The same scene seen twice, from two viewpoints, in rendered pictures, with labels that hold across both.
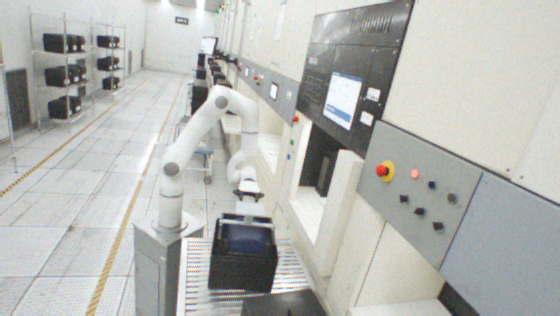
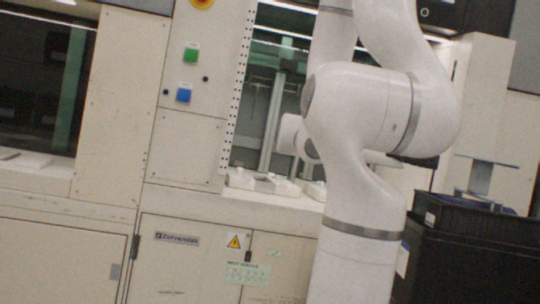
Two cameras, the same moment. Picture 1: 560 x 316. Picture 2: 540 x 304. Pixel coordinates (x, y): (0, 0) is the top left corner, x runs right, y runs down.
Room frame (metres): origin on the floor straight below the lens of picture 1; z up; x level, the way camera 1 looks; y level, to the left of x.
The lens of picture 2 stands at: (1.36, 1.46, 1.08)
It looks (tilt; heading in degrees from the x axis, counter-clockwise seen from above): 3 degrees down; 278
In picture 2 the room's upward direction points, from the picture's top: 11 degrees clockwise
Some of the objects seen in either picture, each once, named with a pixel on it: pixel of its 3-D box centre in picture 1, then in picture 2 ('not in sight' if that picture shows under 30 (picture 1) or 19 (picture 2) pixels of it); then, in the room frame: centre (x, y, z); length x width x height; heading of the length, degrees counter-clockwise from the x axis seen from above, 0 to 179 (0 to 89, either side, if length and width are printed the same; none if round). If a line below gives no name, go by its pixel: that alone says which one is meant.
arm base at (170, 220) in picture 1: (170, 208); (349, 290); (1.33, 0.53, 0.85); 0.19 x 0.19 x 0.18
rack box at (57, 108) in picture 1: (60, 109); not in sight; (4.32, 3.61, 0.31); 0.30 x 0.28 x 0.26; 17
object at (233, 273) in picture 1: (242, 253); (461, 267); (1.10, 0.09, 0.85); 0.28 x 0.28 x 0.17; 10
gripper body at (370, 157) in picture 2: (248, 189); (376, 150); (1.32, 0.13, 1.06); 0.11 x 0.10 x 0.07; 10
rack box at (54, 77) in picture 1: (58, 77); not in sight; (4.33, 3.63, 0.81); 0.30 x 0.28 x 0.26; 14
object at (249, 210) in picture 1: (245, 238); (468, 231); (1.10, 0.09, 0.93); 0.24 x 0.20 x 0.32; 100
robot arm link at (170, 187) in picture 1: (173, 169); (356, 146); (1.36, 0.54, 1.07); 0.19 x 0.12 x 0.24; 19
